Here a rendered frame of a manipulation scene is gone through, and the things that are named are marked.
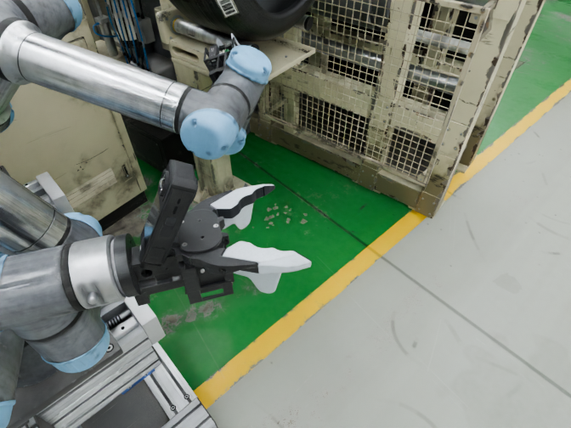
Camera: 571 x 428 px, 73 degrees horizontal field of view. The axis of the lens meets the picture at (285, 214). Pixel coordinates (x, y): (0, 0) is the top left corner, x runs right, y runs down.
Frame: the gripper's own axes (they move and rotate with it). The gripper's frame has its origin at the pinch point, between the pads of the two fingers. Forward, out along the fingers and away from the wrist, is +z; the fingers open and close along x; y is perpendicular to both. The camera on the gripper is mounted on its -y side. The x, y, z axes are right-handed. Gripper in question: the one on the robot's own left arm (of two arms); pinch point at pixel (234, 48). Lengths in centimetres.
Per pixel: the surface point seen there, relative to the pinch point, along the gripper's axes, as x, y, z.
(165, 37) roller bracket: 29.5, -7.1, 35.5
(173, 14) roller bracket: 24.3, -3.1, 40.0
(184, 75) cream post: 36, -28, 47
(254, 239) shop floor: 35, -95, 9
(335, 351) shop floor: 4, -98, -47
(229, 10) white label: 0.2, 3.1, 12.9
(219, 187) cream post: 49, -84, 37
